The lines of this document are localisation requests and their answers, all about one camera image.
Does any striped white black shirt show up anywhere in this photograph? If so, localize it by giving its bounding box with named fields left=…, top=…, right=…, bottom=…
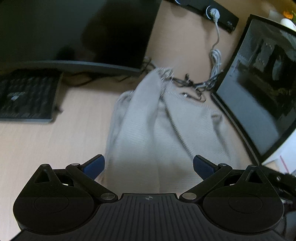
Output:
left=99, top=68, right=242, bottom=195

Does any black PC tower case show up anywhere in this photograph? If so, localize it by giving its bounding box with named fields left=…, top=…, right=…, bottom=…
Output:
left=211, top=15, right=295, bottom=164

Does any black keyboard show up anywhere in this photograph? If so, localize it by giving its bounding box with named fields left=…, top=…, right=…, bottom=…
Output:
left=1, top=69, right=63, bottom=123

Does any black computer monitor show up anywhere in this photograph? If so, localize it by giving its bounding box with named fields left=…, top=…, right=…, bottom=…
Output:
left=1, top=1, right=161, bottom=75

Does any black power strip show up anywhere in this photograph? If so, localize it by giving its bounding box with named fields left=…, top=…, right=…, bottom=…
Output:
left=169, top=0, right=239, bottom=33

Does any black cable bundle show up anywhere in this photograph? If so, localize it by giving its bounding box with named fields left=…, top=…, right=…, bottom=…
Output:
left=142, top=56, right=224, bottom=103

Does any white power cable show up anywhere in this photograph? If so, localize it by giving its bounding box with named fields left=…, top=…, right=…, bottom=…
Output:
left=209, top=8, right=223, bottom=80

